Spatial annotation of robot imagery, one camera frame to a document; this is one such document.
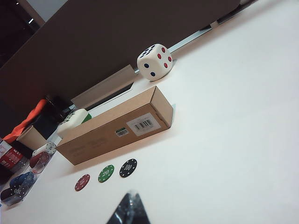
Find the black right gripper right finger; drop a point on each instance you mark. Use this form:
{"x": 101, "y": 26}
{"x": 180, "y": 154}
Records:
{"x": 140, "y": 213}

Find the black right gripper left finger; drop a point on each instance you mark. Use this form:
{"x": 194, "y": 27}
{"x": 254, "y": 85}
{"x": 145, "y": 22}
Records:
{"x": 122, "y": 212}

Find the green poker chip 20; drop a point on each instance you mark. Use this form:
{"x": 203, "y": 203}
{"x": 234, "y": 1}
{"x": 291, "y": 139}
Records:
{"x": 106, "y": 173}

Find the black poker chip 100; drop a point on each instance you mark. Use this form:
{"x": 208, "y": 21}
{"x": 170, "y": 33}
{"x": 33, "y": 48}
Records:
{"x": 128, "y": 167}

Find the brown cardboard box barcode label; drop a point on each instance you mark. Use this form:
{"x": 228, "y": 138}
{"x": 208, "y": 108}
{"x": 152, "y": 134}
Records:
{"x": 112, "y": 133}

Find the white poker chip stack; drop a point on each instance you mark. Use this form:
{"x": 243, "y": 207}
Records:
{"x": 50, "y": 147}

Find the red poker chip stack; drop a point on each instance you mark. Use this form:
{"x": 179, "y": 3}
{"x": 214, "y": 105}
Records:
{"x": 39, "y": 159}

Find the clear plastic chip tray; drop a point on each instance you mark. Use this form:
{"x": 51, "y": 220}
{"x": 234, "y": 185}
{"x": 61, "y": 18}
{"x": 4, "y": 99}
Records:
{"x": 28, "y": 170}

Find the blue poker chip stack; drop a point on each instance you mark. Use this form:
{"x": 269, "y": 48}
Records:
{"x": 22, "y": 179}

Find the black poker chip stack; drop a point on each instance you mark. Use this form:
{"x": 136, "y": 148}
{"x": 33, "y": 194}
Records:
{"x": 12, "y": 194}

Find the red printed card box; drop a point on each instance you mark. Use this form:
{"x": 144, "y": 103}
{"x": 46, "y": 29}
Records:
{"x": 10, "y": 156}

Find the white and green case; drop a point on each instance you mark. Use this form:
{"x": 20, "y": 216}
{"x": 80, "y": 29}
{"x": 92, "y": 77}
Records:
{"x": 70, "y": 121}

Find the paper cup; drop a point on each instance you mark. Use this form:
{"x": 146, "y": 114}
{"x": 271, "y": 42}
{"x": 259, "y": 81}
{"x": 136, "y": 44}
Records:
{"x": 31, "y": 137}

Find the black container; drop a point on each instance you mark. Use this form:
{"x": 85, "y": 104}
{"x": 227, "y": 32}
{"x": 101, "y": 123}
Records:
{"x": 53, "y": 109}

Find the orange cloth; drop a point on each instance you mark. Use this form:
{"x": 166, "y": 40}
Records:
{"x": 35, "y": 112}

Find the wide brown desk partition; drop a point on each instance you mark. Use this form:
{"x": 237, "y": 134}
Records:
{"x": 93, "y": 46}

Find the partition base bracket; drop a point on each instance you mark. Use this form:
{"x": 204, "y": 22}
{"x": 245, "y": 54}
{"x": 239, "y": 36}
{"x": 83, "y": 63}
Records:
{"x": 105, "y": 86}

